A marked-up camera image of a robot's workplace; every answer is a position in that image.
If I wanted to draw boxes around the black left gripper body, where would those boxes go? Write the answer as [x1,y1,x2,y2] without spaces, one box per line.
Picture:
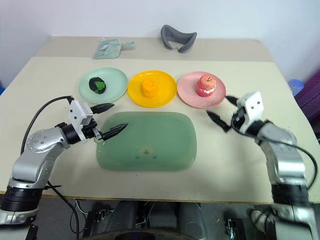
[81,119,106,142]

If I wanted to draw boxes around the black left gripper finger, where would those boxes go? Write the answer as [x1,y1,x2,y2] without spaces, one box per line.
[89,102,116,115]
[101,121,129,142]

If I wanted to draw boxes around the grey curved foam pad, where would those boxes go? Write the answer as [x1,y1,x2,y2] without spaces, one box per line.
[160,24,198,54]

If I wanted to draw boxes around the blue bottle cap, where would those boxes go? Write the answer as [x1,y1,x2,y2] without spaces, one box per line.
[288,78,306,97]

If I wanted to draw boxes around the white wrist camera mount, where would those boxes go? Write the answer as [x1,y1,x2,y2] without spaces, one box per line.
[236,91,265,134]
[67,99,95,142]

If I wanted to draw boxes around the green and black toy item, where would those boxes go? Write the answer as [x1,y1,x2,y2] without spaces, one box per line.
[88,76,107,95]

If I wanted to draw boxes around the light green round plate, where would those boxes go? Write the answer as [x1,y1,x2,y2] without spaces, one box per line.
[78,66,129,105]

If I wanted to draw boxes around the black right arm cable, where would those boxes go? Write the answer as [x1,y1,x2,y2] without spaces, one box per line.
[230,109,317,191]

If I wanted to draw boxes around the purple object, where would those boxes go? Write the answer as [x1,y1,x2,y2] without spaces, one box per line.
[297,72,320,140]

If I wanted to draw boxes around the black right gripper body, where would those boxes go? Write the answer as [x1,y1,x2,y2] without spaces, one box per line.
[231,105,249,131]

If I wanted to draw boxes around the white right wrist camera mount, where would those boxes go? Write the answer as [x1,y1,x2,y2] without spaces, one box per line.
[236,91,265,134]

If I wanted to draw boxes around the orange toy item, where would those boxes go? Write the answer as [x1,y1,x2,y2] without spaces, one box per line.
[140,78,159,99]

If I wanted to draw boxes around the translucent green rectangular tray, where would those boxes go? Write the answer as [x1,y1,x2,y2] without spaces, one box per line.
[95,111,198,173]

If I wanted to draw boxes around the yellow round plate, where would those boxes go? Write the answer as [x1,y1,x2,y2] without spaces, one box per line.
[127,70,177,109]

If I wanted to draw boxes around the thin black cable under table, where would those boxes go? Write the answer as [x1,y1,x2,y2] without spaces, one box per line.
[46,181,87,236]

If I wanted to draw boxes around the clear plastic bag, teal contents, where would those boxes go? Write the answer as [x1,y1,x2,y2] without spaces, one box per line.
[92,37,135,60]

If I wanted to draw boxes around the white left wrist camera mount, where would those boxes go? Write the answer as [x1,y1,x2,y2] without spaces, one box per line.
[67,99,95,142]

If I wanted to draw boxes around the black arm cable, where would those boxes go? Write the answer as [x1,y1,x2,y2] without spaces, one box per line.
[21,95,76,153]
[230,109,317,191]

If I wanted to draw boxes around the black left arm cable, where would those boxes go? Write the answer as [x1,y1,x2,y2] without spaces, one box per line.
[21,95,76,153]

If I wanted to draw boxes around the red apple toy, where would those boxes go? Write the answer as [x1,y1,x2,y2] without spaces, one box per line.
[194,73,217,98]

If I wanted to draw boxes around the pink round plate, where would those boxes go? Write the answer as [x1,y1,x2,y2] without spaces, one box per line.
[176,71,227,110]

